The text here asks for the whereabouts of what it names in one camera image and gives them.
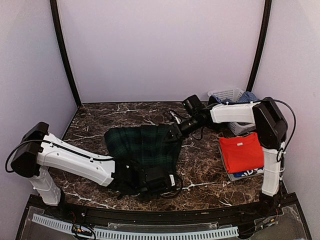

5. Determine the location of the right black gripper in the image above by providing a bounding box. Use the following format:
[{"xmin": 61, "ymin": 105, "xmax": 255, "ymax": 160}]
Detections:
[{"xmin": 161, "ymin": 115, "xmax": 205, "ymax": 143}]

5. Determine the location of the dark green plaid garment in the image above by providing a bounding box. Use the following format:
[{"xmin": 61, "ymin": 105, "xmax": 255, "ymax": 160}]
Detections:
[{"xmin": 104, "ymin": 124, "xmax": 182, "ymax": 174}]

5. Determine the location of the red t-shirt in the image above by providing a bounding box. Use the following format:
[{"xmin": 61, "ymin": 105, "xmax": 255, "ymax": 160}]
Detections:
[{"xmin": 219, "ymin": 132, "xmax": 264, "ymax": 174}]

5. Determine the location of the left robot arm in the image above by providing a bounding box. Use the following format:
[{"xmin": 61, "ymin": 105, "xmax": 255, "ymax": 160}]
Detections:
[{"xmin": 5, "ymin": 121, "xmax": 178, "ymax": 218}]

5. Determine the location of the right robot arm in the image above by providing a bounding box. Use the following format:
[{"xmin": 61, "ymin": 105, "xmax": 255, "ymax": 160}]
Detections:
[{"xmin": 163, "ymin": 95, "xmax": 291, "ymax": 197}]

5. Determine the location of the white laundry basket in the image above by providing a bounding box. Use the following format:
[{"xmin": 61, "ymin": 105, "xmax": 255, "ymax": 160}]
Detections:
[{"xmin": 210, "ymin": 101, "xmax": 258, "ymax": 136}]

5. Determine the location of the blue checkered shirt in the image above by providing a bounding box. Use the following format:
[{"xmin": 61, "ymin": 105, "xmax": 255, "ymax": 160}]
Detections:
[{"xmin": 208, "ymin": 88, "xmax": 259, "ymax": 104}]

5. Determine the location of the grey folded garment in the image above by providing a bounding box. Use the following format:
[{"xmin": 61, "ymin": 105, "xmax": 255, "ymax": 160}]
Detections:
[{"xmin": 218, "ymin": 146, "xmax": 263, "ymax": 182}]

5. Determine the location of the blue printed t-shirt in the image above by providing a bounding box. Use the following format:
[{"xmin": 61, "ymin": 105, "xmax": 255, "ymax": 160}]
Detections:
[{"xmin": 232, "ymin": 167, "xmax": 264, "ymax": 178}]

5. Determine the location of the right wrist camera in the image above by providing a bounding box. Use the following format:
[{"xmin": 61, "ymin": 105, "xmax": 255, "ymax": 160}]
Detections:
[{"xmin": 182, "ymin": 94, "xmax": 205, "ymax": 116}]

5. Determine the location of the right black frame post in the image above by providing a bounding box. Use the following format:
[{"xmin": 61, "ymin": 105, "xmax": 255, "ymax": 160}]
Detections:
[{"xmin": 246, "ymin": 0, "xmax": 272, "ymax": 92}]

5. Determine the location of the black frame post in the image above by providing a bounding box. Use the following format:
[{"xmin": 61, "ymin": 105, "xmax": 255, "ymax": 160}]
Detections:
[
  {"xmin": 246, "ymin": 0, "xmax": 272, "ymax": 92},
  {"xmin": 49, "ymin": 0, "xmax": 82, "ymax": 108}
]

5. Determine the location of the black front rail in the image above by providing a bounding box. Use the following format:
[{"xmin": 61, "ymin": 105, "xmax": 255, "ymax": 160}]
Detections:
[{"xmin": 38, "ymin": 200, "xmax": 282, "ymax": 226}]

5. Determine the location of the white slotted cable duct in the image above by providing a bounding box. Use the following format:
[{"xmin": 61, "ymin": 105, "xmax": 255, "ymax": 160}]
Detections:
[{"xmin": 31, "ymin": 214, "xmax": 239, "ymax": 240}]

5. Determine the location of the left black frame post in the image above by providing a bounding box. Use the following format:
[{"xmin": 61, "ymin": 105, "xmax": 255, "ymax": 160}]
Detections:
[{"xmin": 49, "ymin": 0, "xmax": 82, "ymax": 108}]

